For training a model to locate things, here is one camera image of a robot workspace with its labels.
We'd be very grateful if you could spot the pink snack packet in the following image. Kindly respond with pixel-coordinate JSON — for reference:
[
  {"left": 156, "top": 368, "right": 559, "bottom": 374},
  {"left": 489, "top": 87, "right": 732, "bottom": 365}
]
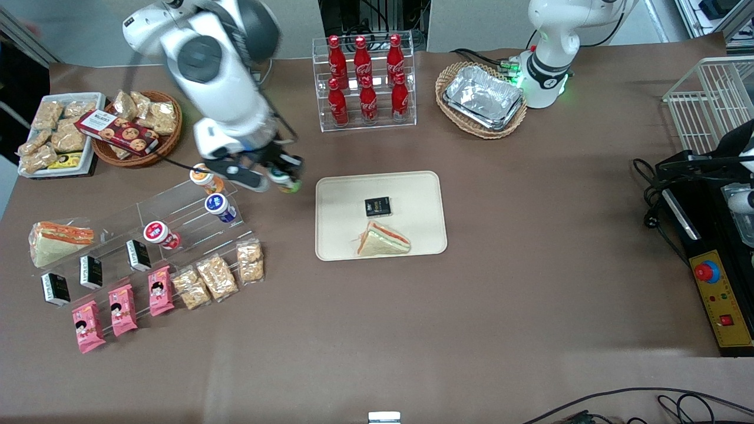
[
  {"left": 72, "top": 300, "right": 107, "bottom": 355},
  {"left": 108, "top": 284, "right": 138, "bottom": 337},
  {"left": 148, "top": 266, "right": 176, "bottom": 317}
]

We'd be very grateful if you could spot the wrapped triangle sandwich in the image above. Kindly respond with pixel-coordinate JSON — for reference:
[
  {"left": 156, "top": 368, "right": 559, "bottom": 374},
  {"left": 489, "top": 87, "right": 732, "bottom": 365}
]
[
  {"left": 29, "top": 221, "right": 95, "bottom": 269},
  {"left": 355, "top": 220, "right": 412, "bottom": 257}
]

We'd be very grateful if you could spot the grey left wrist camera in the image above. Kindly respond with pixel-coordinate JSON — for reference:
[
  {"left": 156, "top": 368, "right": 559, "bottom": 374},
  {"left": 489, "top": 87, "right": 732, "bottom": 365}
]
[{"left": 727, "top": 187, "right": 754, "bottom": 215}]

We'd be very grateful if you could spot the white rectangular dish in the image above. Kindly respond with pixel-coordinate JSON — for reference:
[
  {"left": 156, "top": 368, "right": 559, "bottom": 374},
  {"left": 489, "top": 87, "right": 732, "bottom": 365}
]
[{"left": 18, "top": 92, "right": 107, "bottom": 177}]

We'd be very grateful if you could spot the blue gum bottle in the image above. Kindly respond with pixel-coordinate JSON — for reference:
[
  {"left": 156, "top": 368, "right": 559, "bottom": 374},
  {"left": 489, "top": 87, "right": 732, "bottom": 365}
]
[{"left": 204, "top": 193, "right": 237, "bottom": 224}]

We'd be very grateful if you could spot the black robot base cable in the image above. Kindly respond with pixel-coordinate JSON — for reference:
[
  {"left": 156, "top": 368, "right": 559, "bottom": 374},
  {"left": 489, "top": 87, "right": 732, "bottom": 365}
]
[{"left": 451, "top": 48, "right": 519, "bottom": 74}]

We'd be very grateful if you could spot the black power cable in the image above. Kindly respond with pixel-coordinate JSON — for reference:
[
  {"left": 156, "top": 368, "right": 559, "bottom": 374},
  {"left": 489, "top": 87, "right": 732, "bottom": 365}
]
[{"left": 633, "top": 158, "right": 689, "bottom": 260}]

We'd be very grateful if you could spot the clear cracker packet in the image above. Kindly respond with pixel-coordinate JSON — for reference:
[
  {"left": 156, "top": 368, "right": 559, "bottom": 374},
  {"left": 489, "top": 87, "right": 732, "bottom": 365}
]
[
  {"left": 196, "top": 253, "right": 240, "bottom": 303},
  {"left": 236, "top": 238, "right": 265, "bottom": 286},
  {"left": 171, "top": 266, "right": 212, "bottom": 311}
]

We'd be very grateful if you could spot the clear acrylic bottle rack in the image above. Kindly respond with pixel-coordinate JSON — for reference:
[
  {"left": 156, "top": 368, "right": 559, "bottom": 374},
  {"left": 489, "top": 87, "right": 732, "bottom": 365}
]
[{"left": 312, "top": 31, "right": 417, "bottom": 133}]

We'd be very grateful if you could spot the white wire basket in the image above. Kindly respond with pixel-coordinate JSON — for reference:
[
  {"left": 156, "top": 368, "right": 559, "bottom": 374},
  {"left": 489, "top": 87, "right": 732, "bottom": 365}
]
[{"left": 663, "top": 56, "right": 754, "bottom": 155}]

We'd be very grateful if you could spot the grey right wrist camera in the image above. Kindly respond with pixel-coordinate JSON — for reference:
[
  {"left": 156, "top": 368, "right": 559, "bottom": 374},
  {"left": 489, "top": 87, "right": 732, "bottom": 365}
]
[{"left": 206, "top": 159, "right": 272, "bottom": 193}]

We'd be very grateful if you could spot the black and yellow control box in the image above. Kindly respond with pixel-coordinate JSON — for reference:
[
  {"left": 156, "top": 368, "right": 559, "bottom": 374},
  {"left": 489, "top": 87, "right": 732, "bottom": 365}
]
[{"left": 660, "top": 150, "right": 754, "bottom": 358}]

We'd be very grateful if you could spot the beige plastic tray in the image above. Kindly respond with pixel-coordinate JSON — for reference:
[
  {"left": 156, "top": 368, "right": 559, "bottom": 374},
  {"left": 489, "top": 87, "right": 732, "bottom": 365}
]
[{"left": 315, "top": 171, "right": 448, "bottom": 261}]

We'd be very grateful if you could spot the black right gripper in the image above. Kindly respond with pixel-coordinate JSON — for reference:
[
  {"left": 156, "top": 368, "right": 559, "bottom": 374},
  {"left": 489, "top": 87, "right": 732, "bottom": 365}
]
[{"left": 233, "top": 140, "right": 305, "bottom": 182}]

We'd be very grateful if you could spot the yellow snack packet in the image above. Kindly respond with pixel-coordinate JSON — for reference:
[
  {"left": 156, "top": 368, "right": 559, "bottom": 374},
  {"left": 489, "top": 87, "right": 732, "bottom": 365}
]
[{"left": 47, "top": 152, "right": 83, "bottom": 170}]

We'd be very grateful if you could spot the aluminium foil container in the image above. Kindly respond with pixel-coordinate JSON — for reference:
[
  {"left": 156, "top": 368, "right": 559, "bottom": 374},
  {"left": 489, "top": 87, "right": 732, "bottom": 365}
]
[{"left": 443, "top": 65, "right": 525, "bottom": 131}]

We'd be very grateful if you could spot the orange gum bottle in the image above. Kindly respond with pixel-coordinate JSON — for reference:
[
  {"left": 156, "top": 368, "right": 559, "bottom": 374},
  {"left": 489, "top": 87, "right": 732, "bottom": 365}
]
[{"left": 189, "top": 163, "right": 225, "bottom": 195}]

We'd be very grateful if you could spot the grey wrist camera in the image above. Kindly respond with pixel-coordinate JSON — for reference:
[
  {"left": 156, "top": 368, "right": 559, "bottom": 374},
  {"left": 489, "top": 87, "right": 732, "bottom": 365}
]
[
  {"left": 727, "top": 187, "right": 754, "bottom": 215},
  {"left": 206, "top": 159, "right": 272, "bottom": 193}
]

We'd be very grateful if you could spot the looped black cable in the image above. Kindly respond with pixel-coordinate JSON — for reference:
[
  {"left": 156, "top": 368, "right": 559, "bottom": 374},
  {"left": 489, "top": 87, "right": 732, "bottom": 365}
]
[{"left": 657, "top": 393, "right": 754, "bottom": 424}]

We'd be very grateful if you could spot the black equipment rack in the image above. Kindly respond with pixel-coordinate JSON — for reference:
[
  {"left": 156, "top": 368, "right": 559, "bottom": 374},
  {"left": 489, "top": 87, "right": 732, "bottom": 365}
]
[{"left": 318, "top": 0, "right": 432, "bottom": 52}]

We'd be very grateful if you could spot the round brown wicker basket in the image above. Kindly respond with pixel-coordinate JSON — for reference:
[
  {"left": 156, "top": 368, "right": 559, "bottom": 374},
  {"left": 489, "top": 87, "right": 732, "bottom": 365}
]
[{"left": 91, "top": 90, "right": 183, "bottom": 168}]

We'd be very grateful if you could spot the green gum bottle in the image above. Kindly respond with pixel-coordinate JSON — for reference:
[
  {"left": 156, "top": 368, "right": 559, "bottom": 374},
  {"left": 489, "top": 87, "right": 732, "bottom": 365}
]
[{"left": 270, "top": 167, "right": 302, "bottom": 194}]

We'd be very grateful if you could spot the red cookie box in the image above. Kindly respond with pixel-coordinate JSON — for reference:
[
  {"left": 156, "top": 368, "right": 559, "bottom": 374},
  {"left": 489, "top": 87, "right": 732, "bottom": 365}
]
[{"left": 75, "top": 110, "right": 160, "bottom": 157}]

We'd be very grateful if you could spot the red cola bottle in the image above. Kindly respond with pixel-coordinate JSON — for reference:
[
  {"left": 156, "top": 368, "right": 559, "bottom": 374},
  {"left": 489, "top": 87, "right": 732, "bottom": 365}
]
[
  {"left": 359, "top": 75, "right": 378, "bottom": 124},
  {"left": 391, "top": 72, "right": 409, "bottom": 121},
  {"left": 386, "top": 34, "right": 405, "bottom": 83},
  {"left": 328, "top": 35, "right": 348, "bottom": 89},
  {"left": 328, "top": 78, "right": 349, "bottom": 127},
  {"left": 354, "top": 35, "right": 373, "bottom": 86}
]

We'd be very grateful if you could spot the oval light wicker basket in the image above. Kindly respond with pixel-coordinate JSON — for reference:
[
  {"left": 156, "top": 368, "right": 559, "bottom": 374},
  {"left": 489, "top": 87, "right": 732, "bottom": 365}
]
[{"left": 435, "top": 62, "right": 528, "bottom": 140}]

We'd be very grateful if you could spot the clear acrylic stepped stand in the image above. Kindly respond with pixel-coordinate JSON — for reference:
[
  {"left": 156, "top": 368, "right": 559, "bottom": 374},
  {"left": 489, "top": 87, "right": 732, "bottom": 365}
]
[{"left": 35, "top": 168, "right": 263, "bottom": 322}]

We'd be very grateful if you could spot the red gum bottle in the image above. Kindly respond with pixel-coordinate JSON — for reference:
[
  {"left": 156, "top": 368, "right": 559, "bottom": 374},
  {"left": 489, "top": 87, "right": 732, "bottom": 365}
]
[{"left": 143, "top": 221, "right": 181, "bottom": 250}]

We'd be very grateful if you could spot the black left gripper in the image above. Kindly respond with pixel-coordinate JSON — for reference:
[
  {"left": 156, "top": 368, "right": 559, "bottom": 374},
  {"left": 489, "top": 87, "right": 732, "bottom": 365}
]
[{"left": 657, "top": 150, "right": 744, "bottom": 181}]

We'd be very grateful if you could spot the long black cable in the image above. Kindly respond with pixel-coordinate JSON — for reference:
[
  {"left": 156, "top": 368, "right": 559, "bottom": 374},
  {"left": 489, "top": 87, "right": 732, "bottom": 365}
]
[{"left": 521, "top": 387, "right": 754, "bottom": 424}]

